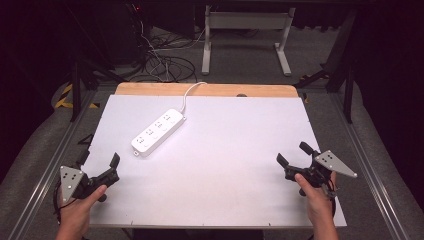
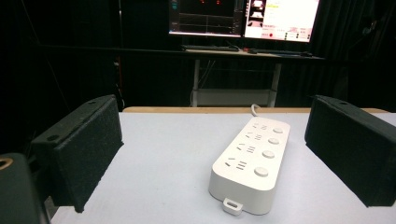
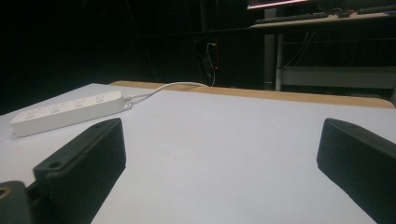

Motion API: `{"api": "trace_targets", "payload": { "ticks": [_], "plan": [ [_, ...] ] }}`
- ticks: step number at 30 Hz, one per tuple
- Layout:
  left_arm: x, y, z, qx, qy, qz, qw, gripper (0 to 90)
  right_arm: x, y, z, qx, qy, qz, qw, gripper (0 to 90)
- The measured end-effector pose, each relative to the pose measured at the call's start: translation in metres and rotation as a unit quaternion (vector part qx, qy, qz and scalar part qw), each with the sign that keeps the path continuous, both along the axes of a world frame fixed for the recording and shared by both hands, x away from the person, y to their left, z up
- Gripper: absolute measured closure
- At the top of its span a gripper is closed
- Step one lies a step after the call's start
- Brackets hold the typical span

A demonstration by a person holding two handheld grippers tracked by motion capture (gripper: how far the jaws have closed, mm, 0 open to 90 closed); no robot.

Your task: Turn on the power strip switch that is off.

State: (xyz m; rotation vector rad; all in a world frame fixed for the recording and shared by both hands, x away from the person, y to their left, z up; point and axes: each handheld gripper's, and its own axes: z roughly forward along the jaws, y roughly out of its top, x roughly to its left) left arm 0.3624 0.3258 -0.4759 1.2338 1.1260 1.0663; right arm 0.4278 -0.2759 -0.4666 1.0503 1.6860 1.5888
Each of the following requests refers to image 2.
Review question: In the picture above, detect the black keyboard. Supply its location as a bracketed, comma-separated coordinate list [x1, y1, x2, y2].
[180, 44, 241, 52]

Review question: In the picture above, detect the bright-screen monitor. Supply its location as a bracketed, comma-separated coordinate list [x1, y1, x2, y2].
[243, 0, 321, 44]

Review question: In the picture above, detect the desk with white legs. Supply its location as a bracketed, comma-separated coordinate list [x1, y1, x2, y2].
[174, 48, 325, 108]

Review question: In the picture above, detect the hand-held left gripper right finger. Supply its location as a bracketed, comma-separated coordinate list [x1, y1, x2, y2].
[304, 94, 396, 208]

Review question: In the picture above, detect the dark-screen monitor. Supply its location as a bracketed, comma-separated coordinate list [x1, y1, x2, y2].
[168, 0, 247, 38]

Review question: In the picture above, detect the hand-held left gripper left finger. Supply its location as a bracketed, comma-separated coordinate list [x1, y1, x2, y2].
[30, 94, 124, 214]

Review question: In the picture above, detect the white power strip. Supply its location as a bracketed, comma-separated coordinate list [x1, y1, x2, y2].
[208, 116, 291, 217]

